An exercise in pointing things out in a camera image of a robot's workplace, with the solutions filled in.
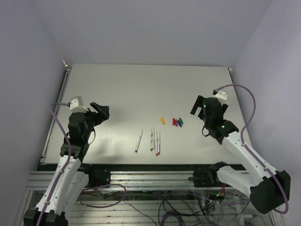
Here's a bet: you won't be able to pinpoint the red pen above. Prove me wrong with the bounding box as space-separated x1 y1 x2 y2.
155 132 158 156

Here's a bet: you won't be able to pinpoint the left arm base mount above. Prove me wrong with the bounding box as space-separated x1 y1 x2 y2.
78 163 111 187

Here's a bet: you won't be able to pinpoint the loose cables under table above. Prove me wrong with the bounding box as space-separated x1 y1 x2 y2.
77 183 254 226

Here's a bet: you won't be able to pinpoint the aluminium frame rail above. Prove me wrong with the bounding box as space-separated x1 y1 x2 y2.
25 170 271 191

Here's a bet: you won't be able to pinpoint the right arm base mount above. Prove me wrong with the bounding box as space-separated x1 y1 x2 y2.
188 162 225 187

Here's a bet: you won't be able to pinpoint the yellow pen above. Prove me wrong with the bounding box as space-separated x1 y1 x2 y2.
151 127 155 150

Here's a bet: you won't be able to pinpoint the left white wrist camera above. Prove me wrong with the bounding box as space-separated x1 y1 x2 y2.
69 96 87 113

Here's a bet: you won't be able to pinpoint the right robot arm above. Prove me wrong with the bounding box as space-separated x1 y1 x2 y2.
190 96 291 214

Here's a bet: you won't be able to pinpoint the green pen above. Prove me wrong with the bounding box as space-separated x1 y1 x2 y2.
150 128 154 151

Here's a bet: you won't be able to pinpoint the blue pen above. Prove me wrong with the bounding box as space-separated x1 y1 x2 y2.
135 129 143 153

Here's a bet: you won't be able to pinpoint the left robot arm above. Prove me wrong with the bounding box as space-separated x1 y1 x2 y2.
24 97 110 226

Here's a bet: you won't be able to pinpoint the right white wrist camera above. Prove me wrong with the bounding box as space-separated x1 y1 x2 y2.
213 89 228 101

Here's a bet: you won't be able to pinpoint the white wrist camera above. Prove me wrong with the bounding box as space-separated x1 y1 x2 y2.
69 96 87 113
213 89 228 101

